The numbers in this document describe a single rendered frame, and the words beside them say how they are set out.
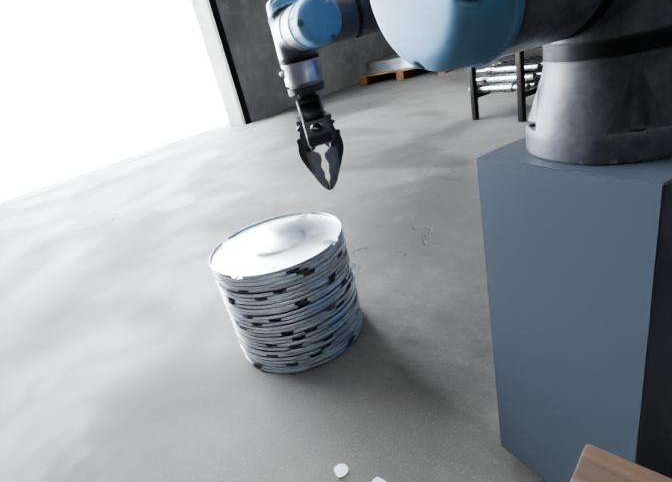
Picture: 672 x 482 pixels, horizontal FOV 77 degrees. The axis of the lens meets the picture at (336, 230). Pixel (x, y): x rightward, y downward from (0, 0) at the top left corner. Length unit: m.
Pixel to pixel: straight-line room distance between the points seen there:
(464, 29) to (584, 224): 0.21
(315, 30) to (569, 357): 0.56
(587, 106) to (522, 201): 0.10
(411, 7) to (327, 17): 0.39
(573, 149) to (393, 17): 0.20
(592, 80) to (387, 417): 0.59
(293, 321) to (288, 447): 0.22
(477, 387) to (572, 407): 0.28
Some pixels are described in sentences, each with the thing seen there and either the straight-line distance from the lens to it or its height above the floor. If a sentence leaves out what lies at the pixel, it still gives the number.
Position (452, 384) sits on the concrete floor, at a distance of 0.83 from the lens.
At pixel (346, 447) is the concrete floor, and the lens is 0.78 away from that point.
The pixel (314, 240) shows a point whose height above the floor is 0.24.
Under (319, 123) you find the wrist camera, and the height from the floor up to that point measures 0.47.
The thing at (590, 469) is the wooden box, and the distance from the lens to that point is 0.31.
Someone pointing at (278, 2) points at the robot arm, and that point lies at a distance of 0.83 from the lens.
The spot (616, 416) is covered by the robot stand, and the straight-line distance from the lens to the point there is 0.55.
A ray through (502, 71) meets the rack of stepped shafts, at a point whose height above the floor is 0.25.
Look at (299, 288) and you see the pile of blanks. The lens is 0.81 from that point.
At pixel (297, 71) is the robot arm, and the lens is 0.83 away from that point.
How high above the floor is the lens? 0.59
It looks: 23 degrees down
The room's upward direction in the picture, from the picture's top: 14 degrees counter-clockwise
